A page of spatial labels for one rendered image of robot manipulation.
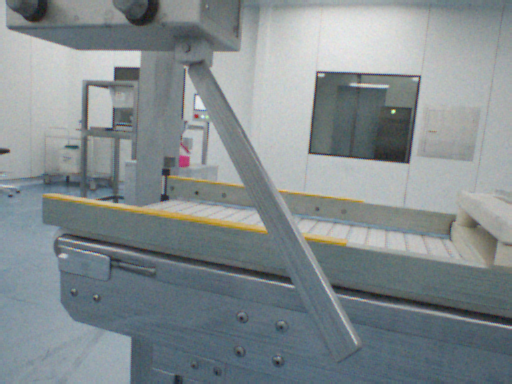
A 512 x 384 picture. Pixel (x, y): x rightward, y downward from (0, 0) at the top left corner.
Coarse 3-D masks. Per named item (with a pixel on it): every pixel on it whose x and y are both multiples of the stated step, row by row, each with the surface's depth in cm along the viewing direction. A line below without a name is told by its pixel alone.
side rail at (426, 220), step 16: (176, 192) 69; (192, 192) 68; (208, 192) 67; (224, 192) 66; (240, 192) 66; (288, 208) 63; (304, 208) 62; (320, 208) 62; (336, 208) 61; (352, 208) 60; (368, 208) 59; (384, 208) 59; (400, 208) 58; (416, 208) 58; (384, 224) 59; (400, 224) 58; (416, 224) 57; (432, 224) 57; (448, 224) 56; (480, 224) 55
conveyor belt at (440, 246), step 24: (216, 216) 58; (240, 216) 59; (120, 240) 43; (360, 240) 51; (384, 240) 52; (408, 240) 53; (432, 240) 54; (240, 264) 39; (360, 288) 36; (384, 288) 35; (504, 312) 32
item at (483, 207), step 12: (468, 192) 52; (480, 192) 53; (468, 204) 46; (480, 204) 41; (492, 204) 42; (504, 204) 43; (480, 216) 40; (492, 216) 36; (504, 216) 34; (492, 228) 35; (504, 228) 32; (504, 240) 32
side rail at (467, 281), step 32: (64, 224) 43; (96, 224) 42; (128, 224) 41; (160, 224) 40; (192, 224) 38; (224, 256) 38; (256, 256) 37; (320, 256) 35; (352, 256) 34; (384, 256) 33; (416, 256) 32; (416, 288) 32; (448, 288) 32; (480, 288) 31
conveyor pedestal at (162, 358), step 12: (156, 348) 47; (168, 348) 47; (156, 360) 47; (168, 360) 47; (180, 360) 46; (156, 372) 48; (168, 372) 47; (180, 372) 46; (228, 372) 44; (240, 372) 44; (252, 372) 43
